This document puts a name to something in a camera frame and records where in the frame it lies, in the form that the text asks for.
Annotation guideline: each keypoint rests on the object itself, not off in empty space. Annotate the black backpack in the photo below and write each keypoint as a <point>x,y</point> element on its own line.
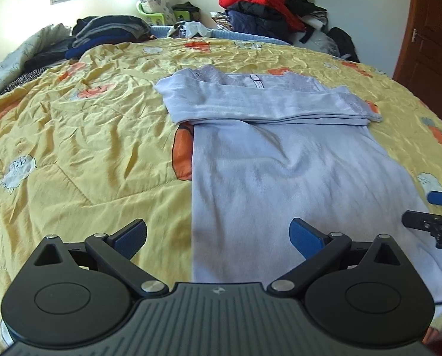
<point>343,44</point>

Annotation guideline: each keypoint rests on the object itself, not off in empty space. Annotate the white plastic bag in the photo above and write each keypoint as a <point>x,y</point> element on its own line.
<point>191,29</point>

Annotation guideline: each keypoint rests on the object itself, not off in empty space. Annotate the grey quilted blanket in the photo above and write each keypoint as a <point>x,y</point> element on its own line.
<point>9,63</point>

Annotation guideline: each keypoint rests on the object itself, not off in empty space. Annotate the stack of dark folded clothes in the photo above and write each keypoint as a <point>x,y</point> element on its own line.
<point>109,31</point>

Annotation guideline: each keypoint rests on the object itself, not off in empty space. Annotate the brown wooden door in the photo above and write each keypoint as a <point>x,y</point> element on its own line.
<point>428,66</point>

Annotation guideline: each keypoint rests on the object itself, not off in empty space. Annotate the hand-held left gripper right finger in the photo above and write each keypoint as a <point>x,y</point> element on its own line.
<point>305,238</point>

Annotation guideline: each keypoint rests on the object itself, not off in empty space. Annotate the yellow printed quilt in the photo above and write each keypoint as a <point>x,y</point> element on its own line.
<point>80,144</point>

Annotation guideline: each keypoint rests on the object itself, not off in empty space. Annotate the green plastic stool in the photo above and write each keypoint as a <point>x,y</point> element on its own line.
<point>156,17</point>

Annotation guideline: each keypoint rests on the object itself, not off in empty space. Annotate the black white striped cloth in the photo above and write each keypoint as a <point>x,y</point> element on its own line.
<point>24,78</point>

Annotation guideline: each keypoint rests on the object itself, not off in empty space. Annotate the navy puffer jacket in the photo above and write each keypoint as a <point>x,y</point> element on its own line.
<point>258,24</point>

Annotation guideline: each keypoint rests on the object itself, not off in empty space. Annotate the dark green bag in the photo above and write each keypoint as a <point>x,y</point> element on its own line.
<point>185,11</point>

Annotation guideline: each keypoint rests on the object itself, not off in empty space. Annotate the lavender long-sleeve shirt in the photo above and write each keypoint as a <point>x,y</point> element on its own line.
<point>287,178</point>

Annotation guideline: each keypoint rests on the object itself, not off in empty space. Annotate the checkered cloth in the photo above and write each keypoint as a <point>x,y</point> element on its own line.
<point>219,20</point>

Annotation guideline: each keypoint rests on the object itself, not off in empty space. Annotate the clear plastic bag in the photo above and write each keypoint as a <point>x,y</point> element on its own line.
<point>319,42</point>

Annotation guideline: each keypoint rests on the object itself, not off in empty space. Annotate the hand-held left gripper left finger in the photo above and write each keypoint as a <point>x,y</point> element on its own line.
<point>130,238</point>

